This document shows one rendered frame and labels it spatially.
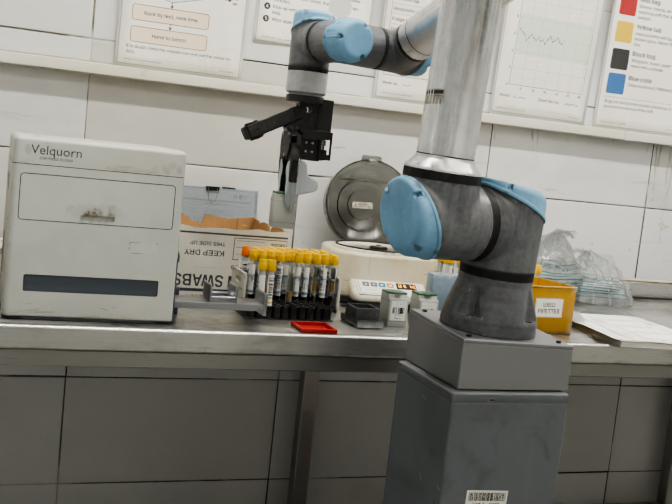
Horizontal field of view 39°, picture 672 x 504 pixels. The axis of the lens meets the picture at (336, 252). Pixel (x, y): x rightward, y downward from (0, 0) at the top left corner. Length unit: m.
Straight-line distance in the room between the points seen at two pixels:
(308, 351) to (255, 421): 0.77
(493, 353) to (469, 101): 0.37
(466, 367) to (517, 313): 0.12
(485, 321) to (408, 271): 0.67
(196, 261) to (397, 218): 0.69
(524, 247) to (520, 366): 0.18
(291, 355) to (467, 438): 0.41
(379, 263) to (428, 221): 0.75
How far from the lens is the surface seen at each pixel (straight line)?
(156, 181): 1.64
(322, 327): 1.77
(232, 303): 1.71
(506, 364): 1.46
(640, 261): 2.88
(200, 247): 1.97
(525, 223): 1.46
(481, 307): 1.46
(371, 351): 1.75
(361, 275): 2.08
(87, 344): 1.63
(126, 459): 2.42
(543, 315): 2.01
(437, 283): 1.97
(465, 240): 1.39
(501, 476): 1.50
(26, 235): 1.63
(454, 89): 1.37
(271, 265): 1.80
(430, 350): 1.51
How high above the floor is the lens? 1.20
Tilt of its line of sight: 6 degrees down
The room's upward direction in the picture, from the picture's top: 6 degrees clockwise
